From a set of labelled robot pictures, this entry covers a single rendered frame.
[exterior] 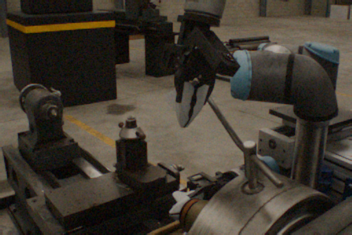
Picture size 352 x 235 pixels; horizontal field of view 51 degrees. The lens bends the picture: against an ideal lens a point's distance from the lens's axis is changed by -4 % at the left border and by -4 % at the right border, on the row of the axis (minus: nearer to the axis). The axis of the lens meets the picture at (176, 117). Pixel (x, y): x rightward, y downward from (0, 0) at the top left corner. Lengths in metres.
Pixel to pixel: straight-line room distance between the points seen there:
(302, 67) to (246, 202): 0.34
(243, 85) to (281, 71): 0.09
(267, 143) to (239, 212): 0.65
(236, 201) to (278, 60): 0.35
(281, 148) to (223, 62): 0.63
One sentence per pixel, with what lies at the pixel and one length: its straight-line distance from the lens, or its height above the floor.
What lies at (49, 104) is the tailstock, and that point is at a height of 1.11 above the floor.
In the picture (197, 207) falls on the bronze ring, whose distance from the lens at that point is 0.83.
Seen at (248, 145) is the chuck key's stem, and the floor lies 1.32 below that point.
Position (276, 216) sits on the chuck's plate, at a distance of 0.62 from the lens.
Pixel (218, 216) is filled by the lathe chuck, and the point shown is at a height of 1.20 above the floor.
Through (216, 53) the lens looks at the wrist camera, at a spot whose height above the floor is 1.45.
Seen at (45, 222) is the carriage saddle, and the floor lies 0.93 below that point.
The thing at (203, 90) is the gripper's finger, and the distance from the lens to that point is 0.73.
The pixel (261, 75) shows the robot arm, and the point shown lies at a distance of 0.85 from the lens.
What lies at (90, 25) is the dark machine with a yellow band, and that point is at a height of 1.09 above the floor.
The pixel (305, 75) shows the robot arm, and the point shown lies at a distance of 0.85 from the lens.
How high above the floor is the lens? 1.56
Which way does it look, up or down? 19 degrees down
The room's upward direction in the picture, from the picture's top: straight up
